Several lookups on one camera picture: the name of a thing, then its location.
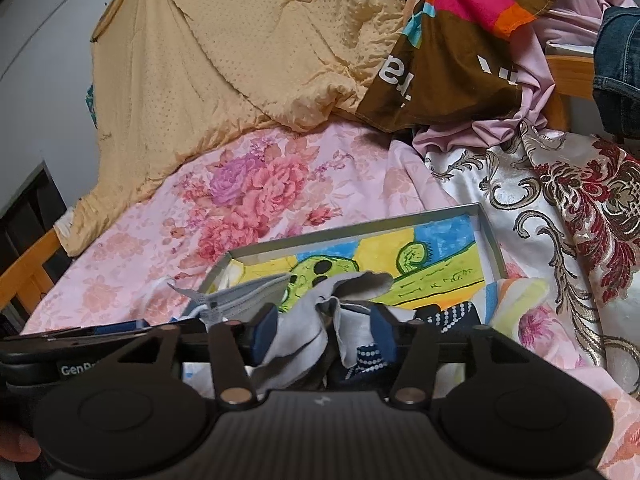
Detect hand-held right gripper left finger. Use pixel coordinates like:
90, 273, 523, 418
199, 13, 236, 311
107, 305, 281, 407

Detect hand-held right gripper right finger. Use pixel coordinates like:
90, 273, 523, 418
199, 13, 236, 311
368, 305, 542, 407

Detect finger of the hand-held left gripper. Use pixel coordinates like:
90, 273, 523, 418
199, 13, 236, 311
22, 318, 150, 339

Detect grey cloth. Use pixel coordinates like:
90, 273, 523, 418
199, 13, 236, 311
249, 270, 395, 392

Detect grey blue face mask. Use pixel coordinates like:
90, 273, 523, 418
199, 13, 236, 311
167, 274, 292, 324

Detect navy dotted sock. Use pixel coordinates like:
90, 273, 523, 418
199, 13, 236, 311
344, 302, 484, 387

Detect grey tray with cactus painting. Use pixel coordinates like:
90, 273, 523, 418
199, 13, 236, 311
197, 202, 509, 327

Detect person's left hand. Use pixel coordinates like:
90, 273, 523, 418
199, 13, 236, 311
0, 419, 43, 466

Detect white cloth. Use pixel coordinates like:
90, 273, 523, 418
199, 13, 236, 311
54, 209, 78, 242

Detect pastel striped cloth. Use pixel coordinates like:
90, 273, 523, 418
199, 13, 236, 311
492, 277, 552, 362

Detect pink floral bedsheet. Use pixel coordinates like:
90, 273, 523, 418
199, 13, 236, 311
20, 120, 640, 472

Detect gold patterned satin blanket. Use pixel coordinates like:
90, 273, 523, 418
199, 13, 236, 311
424, 124, 640, 387

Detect tan dotted quilt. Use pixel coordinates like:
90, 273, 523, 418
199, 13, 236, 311
60, 0, 417, 257

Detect brown multicolour striped cloth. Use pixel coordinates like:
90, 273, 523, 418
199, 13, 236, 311
360, 0, 574, 132

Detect blue denim jeans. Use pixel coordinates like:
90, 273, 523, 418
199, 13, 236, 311
592, 5, 640, 137

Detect lilac cloth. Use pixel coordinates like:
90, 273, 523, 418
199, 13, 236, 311
412, 0, 640, 159

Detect teal wall poster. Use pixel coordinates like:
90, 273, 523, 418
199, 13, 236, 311
84, 84, 99, 127

